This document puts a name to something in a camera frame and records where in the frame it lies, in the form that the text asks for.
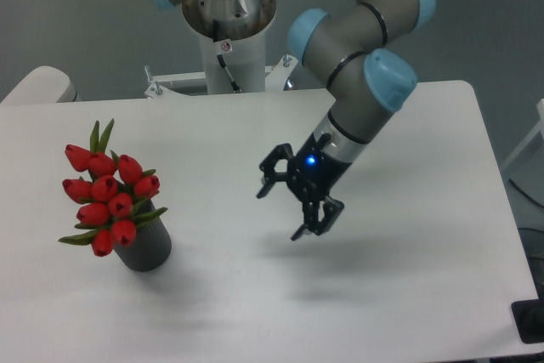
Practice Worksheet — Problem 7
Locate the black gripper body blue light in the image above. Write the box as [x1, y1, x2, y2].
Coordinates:
[286, 133, 351, 206]

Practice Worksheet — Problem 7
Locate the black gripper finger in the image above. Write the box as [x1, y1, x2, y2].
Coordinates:
[256, 144, 294, 199]
[291, 188, 344, 241]

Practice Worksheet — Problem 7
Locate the red tulip bouquet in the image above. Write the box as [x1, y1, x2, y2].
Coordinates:
[58, 120, 167, 257]

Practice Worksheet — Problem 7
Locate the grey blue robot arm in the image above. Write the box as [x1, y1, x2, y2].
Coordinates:
[152, 0, 436, 235]

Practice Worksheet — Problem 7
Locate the dark grey ribbed vase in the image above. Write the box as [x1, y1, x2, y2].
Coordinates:
[110, 200, 172, 272]

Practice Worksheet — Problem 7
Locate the white furniture leg right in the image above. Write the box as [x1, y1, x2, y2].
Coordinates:
[500, 99, 543, 176]

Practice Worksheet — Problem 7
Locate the black box at table corner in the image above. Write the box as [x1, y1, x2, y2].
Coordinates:
[511, 299, 543, 344]

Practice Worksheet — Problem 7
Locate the white chair edge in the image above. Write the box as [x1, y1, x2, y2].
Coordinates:
[1, 65, 82, 106]

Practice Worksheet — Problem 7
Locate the white metal base frame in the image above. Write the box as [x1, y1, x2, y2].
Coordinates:
[144, 54, 298, 99]

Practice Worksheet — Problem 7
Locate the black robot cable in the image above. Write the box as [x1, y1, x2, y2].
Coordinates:
[211, 19, 244, 94]

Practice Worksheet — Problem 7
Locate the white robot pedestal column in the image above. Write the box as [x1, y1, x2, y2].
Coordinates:
[181, 0, 278, 94]

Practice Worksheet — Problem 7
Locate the black cable on floor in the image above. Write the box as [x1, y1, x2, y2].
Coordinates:
[508, 178, 544, 207]

